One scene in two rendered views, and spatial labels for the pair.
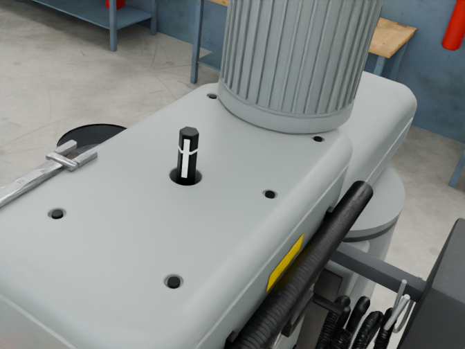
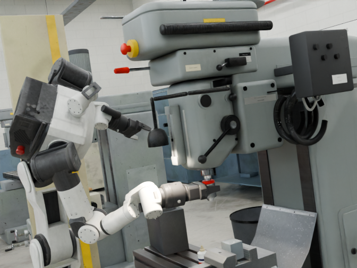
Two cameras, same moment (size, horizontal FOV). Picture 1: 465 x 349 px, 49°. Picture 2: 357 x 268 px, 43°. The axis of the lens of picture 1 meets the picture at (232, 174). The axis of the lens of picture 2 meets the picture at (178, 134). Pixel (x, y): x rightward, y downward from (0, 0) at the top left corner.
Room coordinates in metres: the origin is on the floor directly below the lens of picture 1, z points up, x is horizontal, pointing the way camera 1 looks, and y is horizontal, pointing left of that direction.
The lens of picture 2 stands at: (-0.97, -0.81, 1.53)
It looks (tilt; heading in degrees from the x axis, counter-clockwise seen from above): 3 degrees down; 34
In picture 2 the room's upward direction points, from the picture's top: 8 degrees counter-clockwise
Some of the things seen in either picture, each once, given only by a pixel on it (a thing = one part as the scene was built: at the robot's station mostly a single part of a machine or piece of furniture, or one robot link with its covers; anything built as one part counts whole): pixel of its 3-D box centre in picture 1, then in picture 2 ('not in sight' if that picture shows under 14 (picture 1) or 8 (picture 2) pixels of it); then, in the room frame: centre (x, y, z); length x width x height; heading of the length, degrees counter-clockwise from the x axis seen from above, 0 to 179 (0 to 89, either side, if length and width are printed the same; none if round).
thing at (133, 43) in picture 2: not in sight; (132, 48); (0.27, 0.16, 1.76); 0.06 x 0.02 x 0.06; 63
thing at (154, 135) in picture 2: not in sight; (157, 136); (0.29, 0.12, 1.45); 0.07 x 0.07 x 0.06
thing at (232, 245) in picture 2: not in sight; (232, 249); (0.43, -0.03, 1.02); 0.06 x 0.05 x 0.06; 62
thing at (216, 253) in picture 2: not in sight; (220, 258); (0.38, -0.01, 1.00); 0.12 x 0.06 x 0.04; 62
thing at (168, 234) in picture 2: not in sight; (166, 225); (0.70, 0.45, 1.01); 0.22 x 0.12 x 0.20; 53
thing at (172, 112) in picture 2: not in sight; (175, 135); (0.38, 0.10, 1.45); 0.04 x 0.04 x 0.21; 63
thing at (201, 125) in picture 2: not in sight; (201, 123); (0.48, 0.05, 1.47); 0.21 x 0.19 x 0.32; 63
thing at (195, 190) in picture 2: not in sight; (186, 193); (0.40, 0.11, 1.23); 0.13 x 0.12 x 0.10; 51
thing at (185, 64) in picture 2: not in sight; (202, 66); (0.51, 0.03, 1.68); 0.34 x 0.24 x 0.10; 153
